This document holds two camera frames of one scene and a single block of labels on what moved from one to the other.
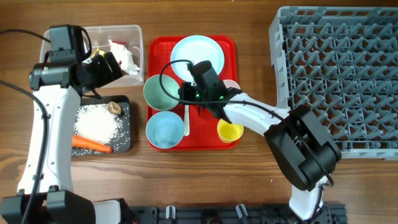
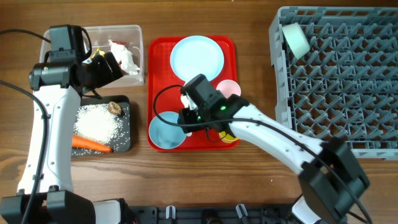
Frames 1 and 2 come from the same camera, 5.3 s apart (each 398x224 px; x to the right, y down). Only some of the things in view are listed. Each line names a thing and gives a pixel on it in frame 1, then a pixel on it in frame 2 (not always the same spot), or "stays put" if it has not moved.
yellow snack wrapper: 97,51 stays put
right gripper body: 189,92 to 194,119
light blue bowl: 164,129 stays put
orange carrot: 83,142 stays put
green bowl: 155,96 to 296,39
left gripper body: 99,73 stays put
